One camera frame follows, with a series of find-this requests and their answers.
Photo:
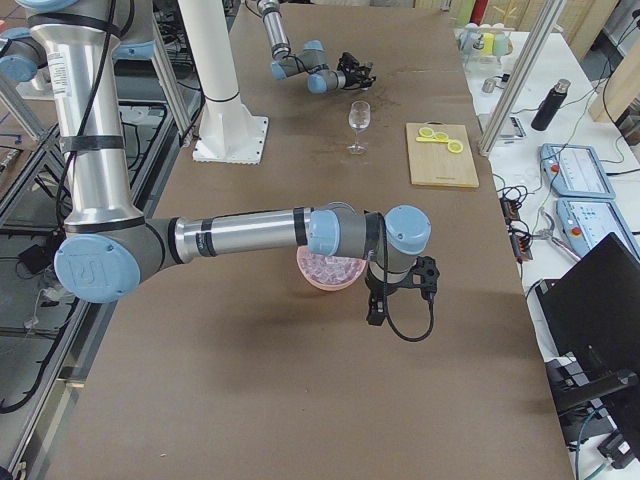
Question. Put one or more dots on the clear ice cubes pile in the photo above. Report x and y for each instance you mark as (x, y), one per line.
(330, 270)

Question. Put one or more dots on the teach pendant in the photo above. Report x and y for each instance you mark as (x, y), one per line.
(575, 171)
(586, 221)

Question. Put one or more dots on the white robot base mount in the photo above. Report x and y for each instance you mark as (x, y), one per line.
(228, 132)

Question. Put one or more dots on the upper teach pendant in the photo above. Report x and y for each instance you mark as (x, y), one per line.
(575, 171)

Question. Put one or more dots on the mint green cup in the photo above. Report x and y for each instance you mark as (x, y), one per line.
(500, 44)

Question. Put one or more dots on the yellow cup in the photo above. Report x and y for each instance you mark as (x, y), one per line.
(486, 43)

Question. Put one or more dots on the steel double jigger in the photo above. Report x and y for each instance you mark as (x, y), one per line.
(367, 78)

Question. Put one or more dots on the bamboo cutting board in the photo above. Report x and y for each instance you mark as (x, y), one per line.
(431, 164)

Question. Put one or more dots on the pink bowl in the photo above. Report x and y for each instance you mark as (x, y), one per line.
(304, 251)

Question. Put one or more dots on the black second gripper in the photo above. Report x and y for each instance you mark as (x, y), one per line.
(376, 286)

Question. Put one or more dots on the black water bottle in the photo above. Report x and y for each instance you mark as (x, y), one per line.
(550, 105)

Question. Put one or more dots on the lower lemon slice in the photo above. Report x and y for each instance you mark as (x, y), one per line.
(426, 132)

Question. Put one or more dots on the black monitor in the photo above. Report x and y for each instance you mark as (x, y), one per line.
(593, 313)

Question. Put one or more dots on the aluminium frame post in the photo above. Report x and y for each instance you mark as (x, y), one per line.
(542, 28)

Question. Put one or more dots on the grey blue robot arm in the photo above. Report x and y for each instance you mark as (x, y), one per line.
(312, 59)

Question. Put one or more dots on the lower teach pendant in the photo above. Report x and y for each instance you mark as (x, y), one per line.
(586, 221)

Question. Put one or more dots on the upper lemon slice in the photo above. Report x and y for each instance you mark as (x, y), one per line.
(455, 146)

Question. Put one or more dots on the yellow plastic knife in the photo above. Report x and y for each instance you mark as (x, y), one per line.
(432, 140)

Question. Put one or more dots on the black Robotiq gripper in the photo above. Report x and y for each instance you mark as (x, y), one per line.
(353, 76)

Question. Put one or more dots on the second grey blue robot arm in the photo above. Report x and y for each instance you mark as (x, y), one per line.
(114, 240)

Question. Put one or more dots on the clear wine glass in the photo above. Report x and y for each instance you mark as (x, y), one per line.
(359, 120)

